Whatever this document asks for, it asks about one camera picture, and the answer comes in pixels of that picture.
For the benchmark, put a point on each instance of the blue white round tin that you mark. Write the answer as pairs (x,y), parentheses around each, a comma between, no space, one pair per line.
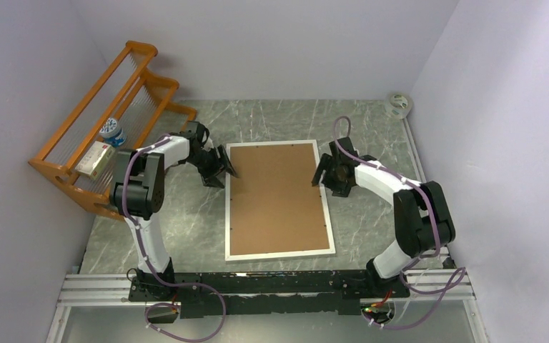
(112,133)

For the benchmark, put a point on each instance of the orange wooden rack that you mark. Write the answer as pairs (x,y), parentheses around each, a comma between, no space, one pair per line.
(129,92)

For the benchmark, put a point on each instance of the brown frame backing board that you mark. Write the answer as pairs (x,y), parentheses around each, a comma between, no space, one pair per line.
(277,199)

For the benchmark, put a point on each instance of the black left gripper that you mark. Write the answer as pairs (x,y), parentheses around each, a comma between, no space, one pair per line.
(209,176)

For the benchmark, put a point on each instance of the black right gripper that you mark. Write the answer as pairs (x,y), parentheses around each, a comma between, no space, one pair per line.
(327,162)

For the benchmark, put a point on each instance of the white picture frame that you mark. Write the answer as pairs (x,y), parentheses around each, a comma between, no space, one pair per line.
(229,213)

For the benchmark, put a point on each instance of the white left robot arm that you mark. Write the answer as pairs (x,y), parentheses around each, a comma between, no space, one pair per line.
(137,190)

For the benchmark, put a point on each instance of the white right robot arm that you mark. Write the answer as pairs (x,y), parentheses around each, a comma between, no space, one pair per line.
(422,220)

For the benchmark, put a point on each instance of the white red small box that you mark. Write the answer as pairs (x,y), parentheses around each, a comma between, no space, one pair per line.
(95,160)

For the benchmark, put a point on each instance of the aluminium rail frame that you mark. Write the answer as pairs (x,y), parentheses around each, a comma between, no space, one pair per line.
(84,290)

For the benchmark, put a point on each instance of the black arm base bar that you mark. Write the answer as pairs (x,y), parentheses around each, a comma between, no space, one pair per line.
(345,292)

